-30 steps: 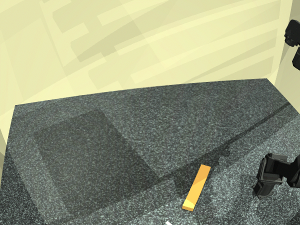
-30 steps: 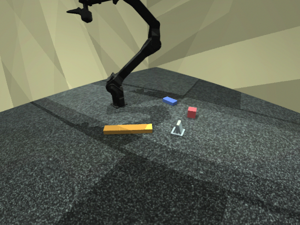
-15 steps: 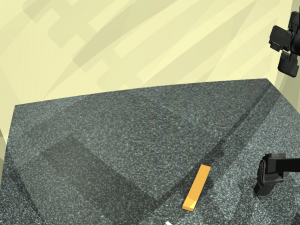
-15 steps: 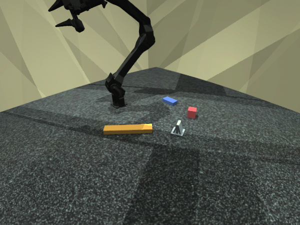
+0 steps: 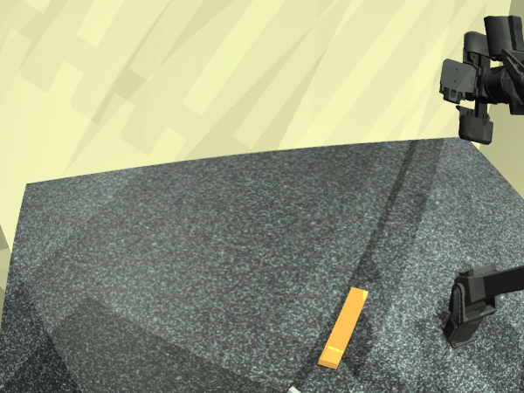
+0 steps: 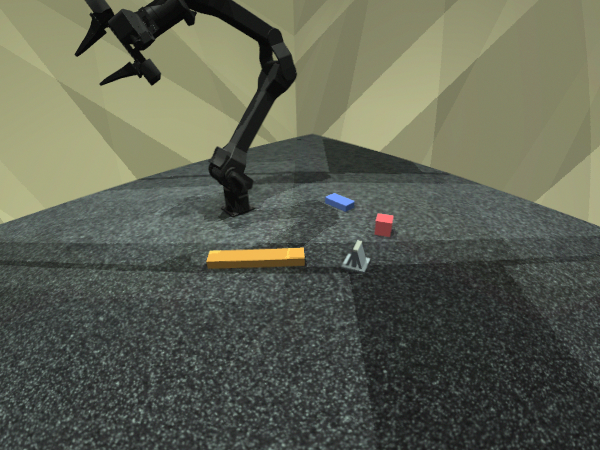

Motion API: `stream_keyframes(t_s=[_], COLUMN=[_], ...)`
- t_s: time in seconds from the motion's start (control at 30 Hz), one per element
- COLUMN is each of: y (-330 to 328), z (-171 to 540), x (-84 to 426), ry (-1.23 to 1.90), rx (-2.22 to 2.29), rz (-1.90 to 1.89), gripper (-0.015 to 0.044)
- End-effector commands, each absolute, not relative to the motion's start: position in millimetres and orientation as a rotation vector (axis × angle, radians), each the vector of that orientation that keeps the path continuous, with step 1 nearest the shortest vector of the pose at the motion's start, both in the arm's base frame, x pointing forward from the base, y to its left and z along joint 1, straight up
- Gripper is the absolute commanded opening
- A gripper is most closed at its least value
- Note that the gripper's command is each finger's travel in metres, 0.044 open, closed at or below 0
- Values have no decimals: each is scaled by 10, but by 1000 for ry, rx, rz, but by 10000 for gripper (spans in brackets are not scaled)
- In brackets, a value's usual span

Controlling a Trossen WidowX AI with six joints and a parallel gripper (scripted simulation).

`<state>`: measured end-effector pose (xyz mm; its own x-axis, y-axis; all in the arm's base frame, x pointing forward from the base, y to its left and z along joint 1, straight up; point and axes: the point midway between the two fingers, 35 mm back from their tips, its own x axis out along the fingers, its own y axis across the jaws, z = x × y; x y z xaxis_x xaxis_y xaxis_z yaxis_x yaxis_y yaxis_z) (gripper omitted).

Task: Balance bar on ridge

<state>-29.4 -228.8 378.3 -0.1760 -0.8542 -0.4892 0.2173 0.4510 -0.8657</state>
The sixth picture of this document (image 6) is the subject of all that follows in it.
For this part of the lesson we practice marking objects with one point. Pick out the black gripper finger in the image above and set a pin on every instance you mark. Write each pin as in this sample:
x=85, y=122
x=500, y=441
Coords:
x=95, y=32
x=125, y=71

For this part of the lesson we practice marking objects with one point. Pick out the orange bar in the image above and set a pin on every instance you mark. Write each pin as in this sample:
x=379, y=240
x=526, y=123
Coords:
x=256, y=258

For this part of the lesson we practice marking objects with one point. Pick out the blue block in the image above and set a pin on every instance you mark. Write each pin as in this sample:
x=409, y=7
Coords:
x=339, y=202

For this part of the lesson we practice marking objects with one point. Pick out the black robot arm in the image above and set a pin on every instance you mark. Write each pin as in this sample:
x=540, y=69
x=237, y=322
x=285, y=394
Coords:
x=228, y=163

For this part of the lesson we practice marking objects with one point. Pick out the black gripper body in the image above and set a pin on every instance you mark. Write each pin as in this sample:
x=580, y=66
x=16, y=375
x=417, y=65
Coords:
x=103, y=13

